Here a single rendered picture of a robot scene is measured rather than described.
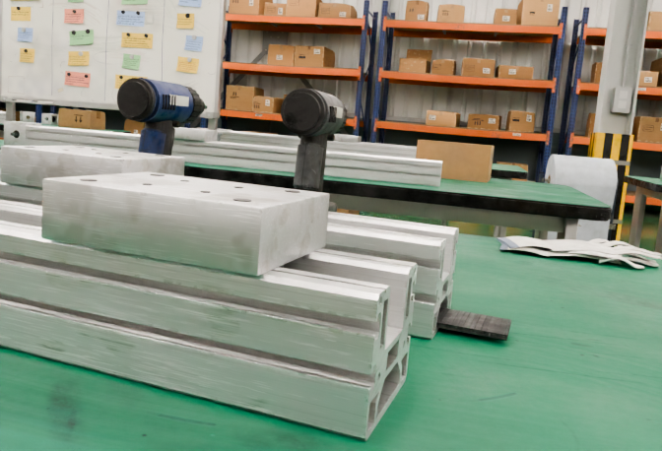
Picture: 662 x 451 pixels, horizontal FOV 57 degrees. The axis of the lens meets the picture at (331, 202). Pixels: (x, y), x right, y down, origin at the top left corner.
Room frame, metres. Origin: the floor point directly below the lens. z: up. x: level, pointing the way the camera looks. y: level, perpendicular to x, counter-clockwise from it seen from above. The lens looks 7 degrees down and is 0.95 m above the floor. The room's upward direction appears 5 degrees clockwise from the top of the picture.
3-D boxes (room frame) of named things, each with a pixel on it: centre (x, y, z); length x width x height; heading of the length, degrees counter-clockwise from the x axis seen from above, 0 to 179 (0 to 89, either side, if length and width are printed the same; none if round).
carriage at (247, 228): (0.42, 0.09, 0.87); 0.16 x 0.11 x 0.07; 70
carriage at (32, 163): (0.68, 0.27, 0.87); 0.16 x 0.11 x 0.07; 70
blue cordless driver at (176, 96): (0.92, 0.25, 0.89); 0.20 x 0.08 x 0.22; 163
